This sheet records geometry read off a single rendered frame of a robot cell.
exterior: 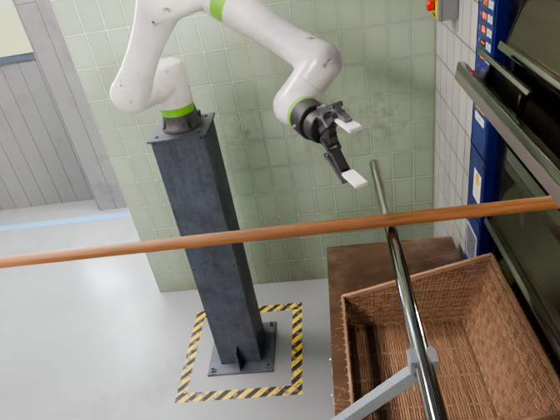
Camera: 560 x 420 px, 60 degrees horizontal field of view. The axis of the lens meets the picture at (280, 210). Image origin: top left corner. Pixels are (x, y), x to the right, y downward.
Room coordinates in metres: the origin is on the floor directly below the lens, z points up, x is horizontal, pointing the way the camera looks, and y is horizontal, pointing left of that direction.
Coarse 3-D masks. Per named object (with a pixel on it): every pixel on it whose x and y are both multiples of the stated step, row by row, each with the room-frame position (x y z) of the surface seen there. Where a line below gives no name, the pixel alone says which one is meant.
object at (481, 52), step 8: (480, 48) 1.17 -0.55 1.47; (488, 56) 1.10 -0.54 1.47; (496, 64) 1.04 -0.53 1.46; (488, 72) 1.07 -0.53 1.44; (504, 72) 0.98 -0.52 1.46; (488, 80) 1.07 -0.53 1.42; (512, 80) 0.93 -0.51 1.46; (520, 80) 0.92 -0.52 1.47; (520, 88) 0.89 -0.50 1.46; (528, 88) 0.87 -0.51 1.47; (520, 96) 0.88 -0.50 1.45; (528, 96) 0.85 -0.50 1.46; (520, 104) 0.88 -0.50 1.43; (520, 112) 0.88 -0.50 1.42
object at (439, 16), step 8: (440, 0) 1.74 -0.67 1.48; (448, 0) 1.73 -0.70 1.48; (456, 0) 1.73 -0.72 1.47; (440, 8) 1.74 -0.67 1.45; (448, 8) 1.73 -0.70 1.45; (456, 8) 1.73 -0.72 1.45; (432, 16) 1.81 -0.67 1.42; (440, 16) 1.74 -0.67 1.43; (448, 16) 1.73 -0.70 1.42; (456, 16) 1.73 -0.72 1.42
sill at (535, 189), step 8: (512, 152) 1.14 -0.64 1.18; (512, 160) 1.13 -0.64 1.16; (520, 160) 1.09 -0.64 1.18; (520, 168) 1.07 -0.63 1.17; (520, 176) 1.07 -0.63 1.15; (528, 176) 1.02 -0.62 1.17; (528, 184) 1.01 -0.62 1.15; (536, 184) 0.97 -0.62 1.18; (536, 192) 0.97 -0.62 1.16; (544, 192) 0.93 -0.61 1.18; (552, 216) 0.87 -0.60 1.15
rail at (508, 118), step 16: (464, 64) 1.17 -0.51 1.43; (480, 80) 1.04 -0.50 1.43; (496, 96) 0.94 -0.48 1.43; (496, 112) 0.89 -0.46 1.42; (512, 112) 0.84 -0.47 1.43; (512, 128) 0.80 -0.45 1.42; (528, 128) 0.77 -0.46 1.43; (528, 144) 0.72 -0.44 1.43; (544, 144) 0.70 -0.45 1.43; (544, 160) 0.66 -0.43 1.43
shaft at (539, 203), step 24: (384, 216) 0.91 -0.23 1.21; (408, 216) 0.90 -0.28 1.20; (432, 216) 0.89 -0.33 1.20; (456, 216) 0.88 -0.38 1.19; (480, 216) 0.87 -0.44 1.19; (168, 240) 0.98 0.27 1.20; (192, 240) 0.97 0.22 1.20; (216, 240) 0.96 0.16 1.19; (240, 240) 0.95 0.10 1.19; (0, 264) 1.03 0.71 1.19; (24, 264) 1.02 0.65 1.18
